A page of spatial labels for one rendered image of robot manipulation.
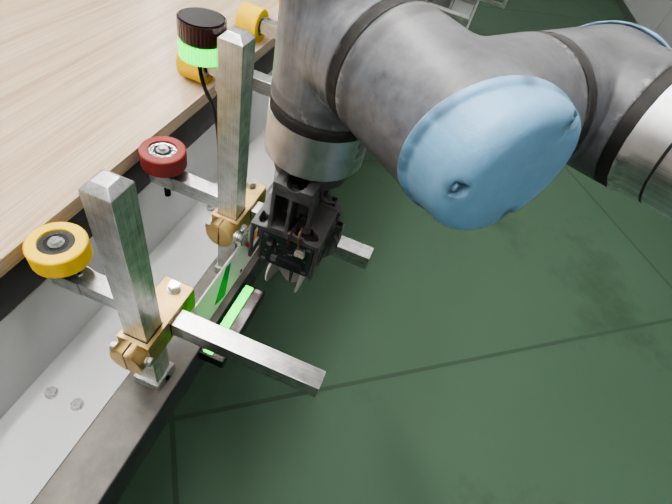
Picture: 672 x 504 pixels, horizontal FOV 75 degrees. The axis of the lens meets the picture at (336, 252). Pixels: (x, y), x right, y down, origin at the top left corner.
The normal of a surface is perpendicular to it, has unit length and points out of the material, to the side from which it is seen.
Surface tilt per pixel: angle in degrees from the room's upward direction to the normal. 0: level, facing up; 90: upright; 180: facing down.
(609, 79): 45
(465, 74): 32
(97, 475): 0
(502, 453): 0
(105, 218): 90
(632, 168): 107
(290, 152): 90
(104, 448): 0
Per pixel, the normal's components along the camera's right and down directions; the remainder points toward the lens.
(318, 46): -0.78, 0.21
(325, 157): 0.12, 0.77
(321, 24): -0.62, -0.04
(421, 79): -0.44, -0.23
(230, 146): -0.33, 0.67
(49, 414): 0.20, -0.64
